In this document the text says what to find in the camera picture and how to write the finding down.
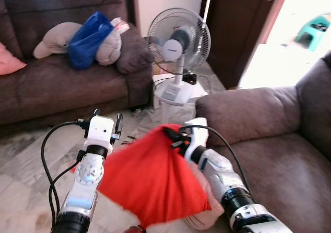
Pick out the long brown fabric sofa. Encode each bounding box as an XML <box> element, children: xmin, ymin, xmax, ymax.
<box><xmin>0</xmin><ymin>0</ymin><xmax>155</xmax><ymax>128</ymax></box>

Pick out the beige pillow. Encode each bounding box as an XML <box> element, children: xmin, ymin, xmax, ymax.
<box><xmin>33</xmin><ymin>21</ymin><xmax>123</xmax><ymax>67</ymax></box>

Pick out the pink pillow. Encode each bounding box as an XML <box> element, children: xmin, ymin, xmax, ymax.
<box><xmin>0</xmin><ymin>42</ymin><xmax>27</xmax><ymax>76</ymax></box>

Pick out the black power adapter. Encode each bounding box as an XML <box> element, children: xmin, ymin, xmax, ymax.
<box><xmin>182</xmin><ymin>73</ymin><xmax>199</xmax><ymax>85</ymax></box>

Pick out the blue bag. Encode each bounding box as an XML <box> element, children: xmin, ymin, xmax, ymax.
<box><xmin>68</xmin><ymin>11</ymin><xmax>115</xmax><ymax>71</ymax></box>

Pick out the white standing fan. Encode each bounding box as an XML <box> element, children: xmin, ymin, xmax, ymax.
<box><xmin>147</xmin><ymin>7</ymin><xmax>212</xmax><ymax>107</ymax></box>

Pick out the white and red packet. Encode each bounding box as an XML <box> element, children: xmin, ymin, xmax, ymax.
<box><xmin>111</xmin><ymin>18</ymin><xmax>130</xmax><ymax>35</ymax></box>

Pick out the dark brown door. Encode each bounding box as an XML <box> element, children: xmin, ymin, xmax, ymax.
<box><xmin>206</xmin><ymin>0</ymin><xmax>283</xmax><ymax>89</ymax></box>

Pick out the green plastic stool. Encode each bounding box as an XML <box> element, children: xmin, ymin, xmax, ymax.
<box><xmin>295</xmin><ymin>14</ymin><xmax>331</xmax><ymax>50</ymax></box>

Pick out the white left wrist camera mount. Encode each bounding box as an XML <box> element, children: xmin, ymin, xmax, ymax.
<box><xmin>83</xmin><ymin>115</ymin><xmax>115</xmax><ymax>152</ymax></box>

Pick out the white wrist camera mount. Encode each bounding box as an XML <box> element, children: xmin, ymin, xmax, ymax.
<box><xmin>178</xmin><ymin>118</ymin><xmax>209</xmax><ymax>160</ymax></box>
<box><xmin>83</xmin><ymin>115</ymin><xmax>115</xmax><ymax>152</ymax></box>

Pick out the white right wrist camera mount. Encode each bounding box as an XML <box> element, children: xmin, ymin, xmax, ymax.
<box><xmin>178</xmin><ymin>118</ymin><xmax>209</xmax><ymax>160</ymax></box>

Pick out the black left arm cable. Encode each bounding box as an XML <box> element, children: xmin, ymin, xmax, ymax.
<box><xmin>40</xmin><ymin>120</ymin><xmax>92</xmax><ymax>229</ymax></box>

